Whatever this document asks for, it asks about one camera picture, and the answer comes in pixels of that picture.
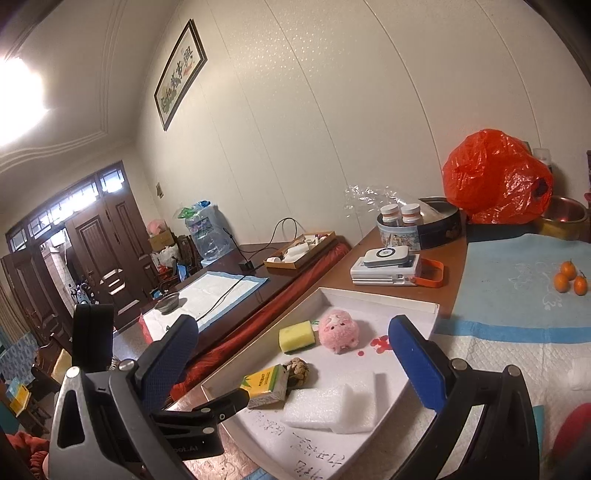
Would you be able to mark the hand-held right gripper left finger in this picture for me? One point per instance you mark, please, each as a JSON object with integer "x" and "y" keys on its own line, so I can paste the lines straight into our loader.
{"x": 168, "y": 360}

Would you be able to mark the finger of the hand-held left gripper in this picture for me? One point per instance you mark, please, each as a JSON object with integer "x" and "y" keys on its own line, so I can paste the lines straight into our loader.
{"x": 231, "y": 404}

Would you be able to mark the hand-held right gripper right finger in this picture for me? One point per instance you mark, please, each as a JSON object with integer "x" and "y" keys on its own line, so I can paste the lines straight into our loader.
{"x": 415, "y": 360}

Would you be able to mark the yellow green tissue pack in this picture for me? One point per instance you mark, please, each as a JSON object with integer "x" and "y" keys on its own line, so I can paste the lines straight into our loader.
{"x": 265, "y": 385}

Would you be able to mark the white shallow tray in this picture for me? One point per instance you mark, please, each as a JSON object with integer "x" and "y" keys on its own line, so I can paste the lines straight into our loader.
{"x": 369, "y": 318}

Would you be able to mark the brown knitted plush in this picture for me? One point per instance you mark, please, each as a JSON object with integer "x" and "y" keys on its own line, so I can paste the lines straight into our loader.
{"x": 298, "y": 371}

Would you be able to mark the pink plush pig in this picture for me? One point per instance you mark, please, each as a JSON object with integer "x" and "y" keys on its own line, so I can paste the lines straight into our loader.
{"x": 339, "y": 332}

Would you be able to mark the small metal bowl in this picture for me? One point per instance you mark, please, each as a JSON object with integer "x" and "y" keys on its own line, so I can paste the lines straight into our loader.
{"x": 167, "y": 303}

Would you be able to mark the large white quilted pad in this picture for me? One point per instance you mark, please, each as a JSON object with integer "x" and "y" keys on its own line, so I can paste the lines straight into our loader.
{"x": 485, "y": 360}

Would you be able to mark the small blue-edged white pad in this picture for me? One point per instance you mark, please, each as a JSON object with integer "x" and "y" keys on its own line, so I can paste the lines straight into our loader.
{"x": 207, "y": 293}

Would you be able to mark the white flat box stack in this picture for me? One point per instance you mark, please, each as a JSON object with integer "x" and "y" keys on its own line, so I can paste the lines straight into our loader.
{"x": 383, "y": 276}

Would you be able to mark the yellow rectangular sponge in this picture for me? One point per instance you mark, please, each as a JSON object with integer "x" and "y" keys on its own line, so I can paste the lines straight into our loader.
{"x": 295, "y": 338}

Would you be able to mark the white foam piece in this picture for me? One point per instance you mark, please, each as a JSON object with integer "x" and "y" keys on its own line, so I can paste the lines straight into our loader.
{"x": 332, "y": 410}

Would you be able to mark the white power bank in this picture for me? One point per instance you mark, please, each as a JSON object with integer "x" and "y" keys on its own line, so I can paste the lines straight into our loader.
{"x": 385, "y": 256}

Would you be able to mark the red cloth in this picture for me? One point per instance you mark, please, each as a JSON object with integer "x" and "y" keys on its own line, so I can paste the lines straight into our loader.
{"x": 277, "y": 304}

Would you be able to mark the cardboard box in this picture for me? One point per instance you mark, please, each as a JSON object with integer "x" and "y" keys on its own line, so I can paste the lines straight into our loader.
{"x": 164, "y": 241}

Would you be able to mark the light blue tablecloth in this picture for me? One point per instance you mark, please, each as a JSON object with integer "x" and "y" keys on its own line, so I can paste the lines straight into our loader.
{"x": 503, "y": 277}

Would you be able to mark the dark wooden door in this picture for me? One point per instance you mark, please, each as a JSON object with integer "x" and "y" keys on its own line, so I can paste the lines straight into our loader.
{"x": 101, "y": 249}

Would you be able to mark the large blue water bottle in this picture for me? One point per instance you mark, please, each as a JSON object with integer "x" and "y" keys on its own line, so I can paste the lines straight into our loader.
{"x": 210, "y": 235}

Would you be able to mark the round black tin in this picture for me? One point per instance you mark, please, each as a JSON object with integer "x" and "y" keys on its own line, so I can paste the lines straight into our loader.
{"x": 438, "y": 228}

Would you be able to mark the white bottle with orange band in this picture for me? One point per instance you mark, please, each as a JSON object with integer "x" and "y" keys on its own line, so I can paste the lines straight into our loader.
{"x": 410, "y": 214}
{"x": 390, "y": 216}

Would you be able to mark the green plastic bag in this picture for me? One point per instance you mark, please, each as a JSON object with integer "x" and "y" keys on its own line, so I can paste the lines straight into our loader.
{"x": 189, "y": 211}

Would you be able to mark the wooden tray with small things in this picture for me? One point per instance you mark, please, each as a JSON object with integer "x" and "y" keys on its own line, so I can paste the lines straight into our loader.
{"x": 300, "y": 251}

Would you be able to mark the white crumpled tissue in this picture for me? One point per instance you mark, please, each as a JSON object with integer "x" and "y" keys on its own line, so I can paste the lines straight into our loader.
{"x": 581, "y": 374}

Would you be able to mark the clear plastic wrap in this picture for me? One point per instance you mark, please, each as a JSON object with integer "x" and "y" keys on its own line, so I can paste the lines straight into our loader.
{"x": 364, "y": 198}

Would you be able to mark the red apple plush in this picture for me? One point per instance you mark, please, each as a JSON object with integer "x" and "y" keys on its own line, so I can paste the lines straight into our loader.
{"x": 575, "y": 438}

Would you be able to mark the orange plastic bag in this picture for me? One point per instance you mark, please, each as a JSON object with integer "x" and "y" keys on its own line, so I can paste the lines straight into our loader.
{"x": 494, "y": 180}

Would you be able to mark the metal basin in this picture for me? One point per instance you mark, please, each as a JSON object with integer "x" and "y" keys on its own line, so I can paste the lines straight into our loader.
{"x": 565, "y": 219}

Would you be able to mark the ceiling light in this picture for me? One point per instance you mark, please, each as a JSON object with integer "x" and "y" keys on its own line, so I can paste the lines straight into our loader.
{"x": 21, "y": 101}

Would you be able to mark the wall switch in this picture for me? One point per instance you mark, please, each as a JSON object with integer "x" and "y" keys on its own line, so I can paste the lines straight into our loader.
{"x": 159, "y": 190}

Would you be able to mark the framed wall picture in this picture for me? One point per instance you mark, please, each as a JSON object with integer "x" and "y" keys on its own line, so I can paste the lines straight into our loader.
{"x": 181, "y": 74}

